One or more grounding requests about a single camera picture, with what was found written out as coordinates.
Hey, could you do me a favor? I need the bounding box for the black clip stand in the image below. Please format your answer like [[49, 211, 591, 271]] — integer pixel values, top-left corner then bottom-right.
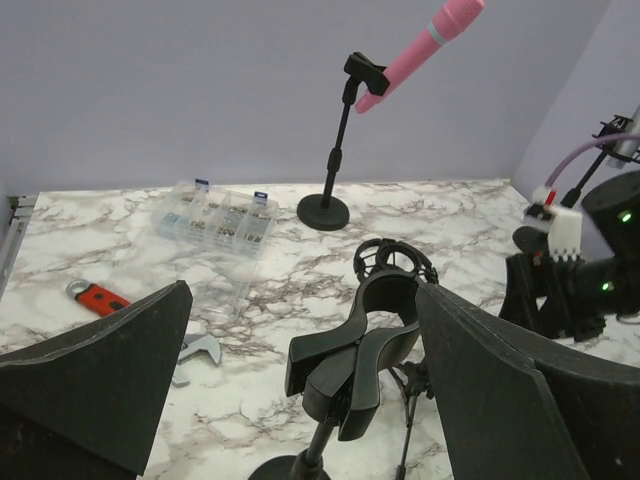
[[250, 271, 420, 479]]

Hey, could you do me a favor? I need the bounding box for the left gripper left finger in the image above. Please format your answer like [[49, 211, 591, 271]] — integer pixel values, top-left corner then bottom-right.
[[1, 280, 193, 476]]

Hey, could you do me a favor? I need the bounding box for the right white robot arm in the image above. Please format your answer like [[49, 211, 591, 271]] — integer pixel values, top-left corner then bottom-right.
[[499, 171, 639, 342]]

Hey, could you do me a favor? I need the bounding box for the black shock mount desk stand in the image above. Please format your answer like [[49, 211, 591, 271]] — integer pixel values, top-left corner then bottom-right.
[[512, 109, 639, 253]]

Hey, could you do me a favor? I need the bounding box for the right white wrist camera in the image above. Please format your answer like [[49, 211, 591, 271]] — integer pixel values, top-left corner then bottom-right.
[[515, 186, 583, 262]]

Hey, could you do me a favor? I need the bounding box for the pink microphone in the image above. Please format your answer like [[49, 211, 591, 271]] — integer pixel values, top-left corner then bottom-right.
[[355, 0, 485, 114]]

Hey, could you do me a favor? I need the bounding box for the black round base stand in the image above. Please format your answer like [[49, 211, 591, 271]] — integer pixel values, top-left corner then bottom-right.
[[297, 52, 390, 231]]

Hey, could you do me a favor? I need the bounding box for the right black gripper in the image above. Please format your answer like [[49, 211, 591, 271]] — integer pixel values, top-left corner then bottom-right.
[[499, 253, 608, 342]]

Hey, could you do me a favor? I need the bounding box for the grey slim microphone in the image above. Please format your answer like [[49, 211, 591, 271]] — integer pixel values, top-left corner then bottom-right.
[[603, 102, 640, 169]]

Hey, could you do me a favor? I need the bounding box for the black tripod shock mount stand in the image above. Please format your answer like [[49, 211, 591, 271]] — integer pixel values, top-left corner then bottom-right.
[[353, 238, 439, 479]]

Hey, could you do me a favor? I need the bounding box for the red handled adjustable wrench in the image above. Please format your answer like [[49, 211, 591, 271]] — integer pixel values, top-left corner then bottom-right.
[[65, 279, 223, 388]]

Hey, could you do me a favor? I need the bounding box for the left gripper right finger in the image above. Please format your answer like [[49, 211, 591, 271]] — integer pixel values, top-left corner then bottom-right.
[[416, 284, 639, 479]]

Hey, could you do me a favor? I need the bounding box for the clear plastic screw box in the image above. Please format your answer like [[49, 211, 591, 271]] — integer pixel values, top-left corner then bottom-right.
[[151, 179, 279, 259]]

